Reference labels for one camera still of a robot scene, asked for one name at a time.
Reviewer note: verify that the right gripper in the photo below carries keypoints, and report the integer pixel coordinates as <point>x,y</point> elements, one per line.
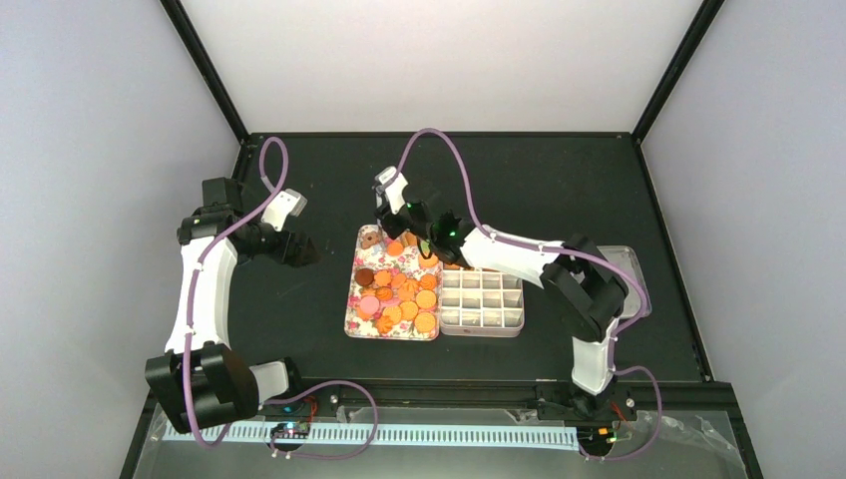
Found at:
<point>391,231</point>

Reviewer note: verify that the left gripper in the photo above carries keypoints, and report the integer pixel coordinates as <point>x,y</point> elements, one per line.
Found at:
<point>293,257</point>

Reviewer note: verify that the dark brown round cookie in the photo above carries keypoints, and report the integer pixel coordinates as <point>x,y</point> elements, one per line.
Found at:
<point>364,277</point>

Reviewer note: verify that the pink sandwich cookie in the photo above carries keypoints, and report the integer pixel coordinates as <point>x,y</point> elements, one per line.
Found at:
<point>368,306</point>

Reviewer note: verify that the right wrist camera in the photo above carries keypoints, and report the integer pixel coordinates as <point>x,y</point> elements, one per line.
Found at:
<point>389,186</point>

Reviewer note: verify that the pink divided cookie tin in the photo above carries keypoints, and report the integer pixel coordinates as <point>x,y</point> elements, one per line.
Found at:
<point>481,303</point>

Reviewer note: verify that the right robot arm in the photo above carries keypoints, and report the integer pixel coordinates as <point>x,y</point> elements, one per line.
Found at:
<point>587,289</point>

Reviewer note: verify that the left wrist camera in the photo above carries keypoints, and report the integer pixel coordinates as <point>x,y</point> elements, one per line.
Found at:
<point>287,203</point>

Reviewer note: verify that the floral cookie tray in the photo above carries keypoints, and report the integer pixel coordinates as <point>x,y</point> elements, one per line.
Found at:
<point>407,283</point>

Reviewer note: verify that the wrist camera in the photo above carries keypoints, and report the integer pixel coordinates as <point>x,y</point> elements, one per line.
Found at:
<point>389,186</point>
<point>287,203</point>

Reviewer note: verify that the clear plastic tin lid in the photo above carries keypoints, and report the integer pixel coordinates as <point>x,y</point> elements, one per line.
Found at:
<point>625,258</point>

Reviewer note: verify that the brown flower cookie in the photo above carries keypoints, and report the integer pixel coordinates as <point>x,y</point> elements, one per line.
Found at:
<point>370,239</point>

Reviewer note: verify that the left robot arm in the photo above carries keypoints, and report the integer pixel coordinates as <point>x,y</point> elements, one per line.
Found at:
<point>199,381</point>

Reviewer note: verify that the black frame post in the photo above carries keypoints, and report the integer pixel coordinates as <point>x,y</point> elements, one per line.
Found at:
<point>195,47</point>

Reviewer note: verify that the white slotted cable duct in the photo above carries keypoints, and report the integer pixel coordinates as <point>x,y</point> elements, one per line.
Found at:
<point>534,437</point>

